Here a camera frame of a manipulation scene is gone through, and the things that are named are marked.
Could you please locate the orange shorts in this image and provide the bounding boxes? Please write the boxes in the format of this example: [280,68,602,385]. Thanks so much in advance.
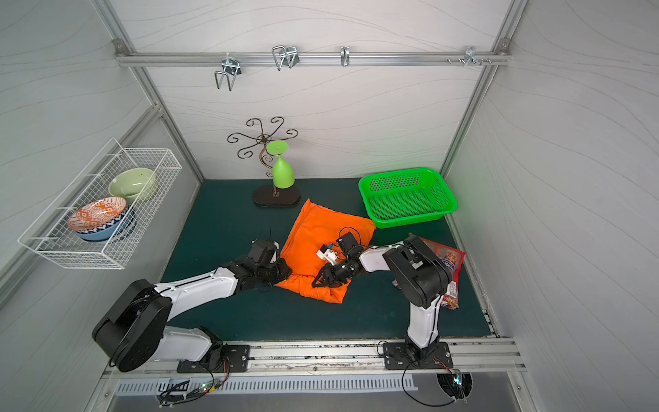
[276,200,376,304]

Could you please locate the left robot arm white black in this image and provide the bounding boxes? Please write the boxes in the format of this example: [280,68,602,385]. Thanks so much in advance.
[92,240,293,373]

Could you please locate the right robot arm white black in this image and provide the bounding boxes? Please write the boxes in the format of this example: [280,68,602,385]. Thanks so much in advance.
[312,232,453,362]

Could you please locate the green plastic goblet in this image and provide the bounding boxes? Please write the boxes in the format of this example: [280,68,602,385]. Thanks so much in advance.
[266,141,295,190]

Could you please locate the green plastic basket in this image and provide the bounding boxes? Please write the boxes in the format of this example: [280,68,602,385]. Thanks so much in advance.
[359,168,458,228]

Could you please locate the red snack packet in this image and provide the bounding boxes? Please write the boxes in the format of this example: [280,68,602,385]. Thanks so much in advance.
[421,238,466,310]

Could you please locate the blue bowl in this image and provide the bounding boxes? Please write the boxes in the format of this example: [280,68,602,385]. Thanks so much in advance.
[74,210,134,242]

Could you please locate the pale green bowl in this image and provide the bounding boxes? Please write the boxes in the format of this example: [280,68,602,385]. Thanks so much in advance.
[108,168,159,205]

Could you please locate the orange patterned bowl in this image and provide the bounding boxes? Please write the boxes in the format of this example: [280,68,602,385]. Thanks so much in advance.
[66,197,128,232]

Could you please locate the white vent grille strip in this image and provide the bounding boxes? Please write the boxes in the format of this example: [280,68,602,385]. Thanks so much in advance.
[115,374,418,397]

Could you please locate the double metal hook left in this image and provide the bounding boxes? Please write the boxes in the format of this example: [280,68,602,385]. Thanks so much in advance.
[215,54,242,91]

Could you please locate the double metal hook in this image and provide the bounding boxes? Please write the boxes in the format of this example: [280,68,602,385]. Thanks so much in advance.
[215,54,242,91]
[271,46,300,71]

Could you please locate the double metal hook middle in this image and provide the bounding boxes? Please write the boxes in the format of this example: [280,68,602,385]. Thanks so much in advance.
[271,46,300,71]

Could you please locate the small metal hook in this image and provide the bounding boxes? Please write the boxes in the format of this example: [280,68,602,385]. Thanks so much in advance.
[340,46,350,67]

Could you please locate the metal hook right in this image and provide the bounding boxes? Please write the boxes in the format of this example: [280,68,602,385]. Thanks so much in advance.
[446,46,492,67]

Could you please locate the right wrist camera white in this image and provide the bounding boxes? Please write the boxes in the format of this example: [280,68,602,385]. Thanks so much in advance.
[316,245,339,265]

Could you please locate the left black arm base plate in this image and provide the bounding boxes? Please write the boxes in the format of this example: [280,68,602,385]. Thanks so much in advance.
[177,343,251,374]

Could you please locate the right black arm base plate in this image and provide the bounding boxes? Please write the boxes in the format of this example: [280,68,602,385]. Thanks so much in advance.
[377,341,454,371]

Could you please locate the right base black cable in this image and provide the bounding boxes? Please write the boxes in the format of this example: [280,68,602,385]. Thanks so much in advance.
[400,359,459,409]

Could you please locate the left base cable bundle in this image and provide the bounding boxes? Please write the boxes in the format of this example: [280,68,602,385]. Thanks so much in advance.
[156,354,232,408]

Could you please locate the white wire wall basket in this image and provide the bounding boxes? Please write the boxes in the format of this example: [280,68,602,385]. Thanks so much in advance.
[18,139,182,270]

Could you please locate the round floor cable port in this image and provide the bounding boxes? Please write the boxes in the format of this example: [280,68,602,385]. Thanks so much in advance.
[437,371,473,400]

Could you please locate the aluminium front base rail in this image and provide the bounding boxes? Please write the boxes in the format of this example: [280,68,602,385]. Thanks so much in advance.
[102,337,527,379]

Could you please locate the aluminium top rail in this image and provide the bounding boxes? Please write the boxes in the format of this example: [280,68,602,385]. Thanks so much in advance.
[115,50,512,68]

